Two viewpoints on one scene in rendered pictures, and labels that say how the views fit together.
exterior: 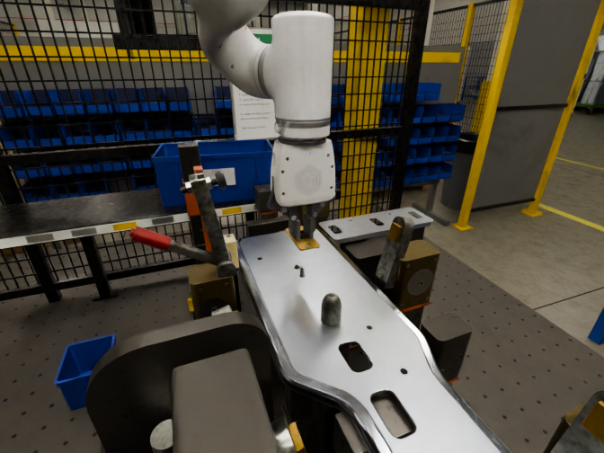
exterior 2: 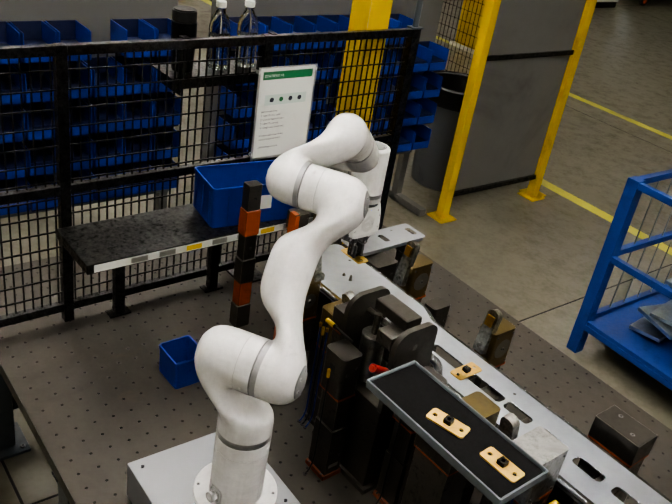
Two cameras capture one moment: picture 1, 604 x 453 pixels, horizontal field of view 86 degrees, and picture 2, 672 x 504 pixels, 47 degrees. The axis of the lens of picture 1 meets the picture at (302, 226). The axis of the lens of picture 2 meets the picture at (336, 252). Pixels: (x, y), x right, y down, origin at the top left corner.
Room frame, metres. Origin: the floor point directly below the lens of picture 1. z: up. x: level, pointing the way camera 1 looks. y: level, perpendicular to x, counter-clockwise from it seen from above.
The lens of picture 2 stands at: (-1.24, 0.75, 2.15)
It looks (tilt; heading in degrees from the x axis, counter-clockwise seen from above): 29 degrees down; 338
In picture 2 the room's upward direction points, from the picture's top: 10 degrees clockwise
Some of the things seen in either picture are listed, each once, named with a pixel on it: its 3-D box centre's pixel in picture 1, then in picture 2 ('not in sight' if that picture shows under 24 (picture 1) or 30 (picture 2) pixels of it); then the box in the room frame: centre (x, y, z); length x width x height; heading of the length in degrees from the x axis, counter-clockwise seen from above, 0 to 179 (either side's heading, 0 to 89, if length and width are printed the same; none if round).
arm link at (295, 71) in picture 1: (300, 67); (369, 167); (0.51, 0.00, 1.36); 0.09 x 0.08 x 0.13; 54
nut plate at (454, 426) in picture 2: not in sight; (448, 421); (-0.25, 0.07, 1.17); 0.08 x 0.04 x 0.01; 35
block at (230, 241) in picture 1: (235, 313); not in sight; (0.54, 0.14, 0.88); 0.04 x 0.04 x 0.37; 21
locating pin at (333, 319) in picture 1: (331, 310); not in sight; (0.39, -0.05, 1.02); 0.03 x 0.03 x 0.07
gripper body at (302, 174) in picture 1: (302, 166); (362, 215); (0.51, 0.00, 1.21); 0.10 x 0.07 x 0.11; 111
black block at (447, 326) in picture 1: (436, 385); (430, 342); (0.39, -0.24, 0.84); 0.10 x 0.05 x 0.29; 111
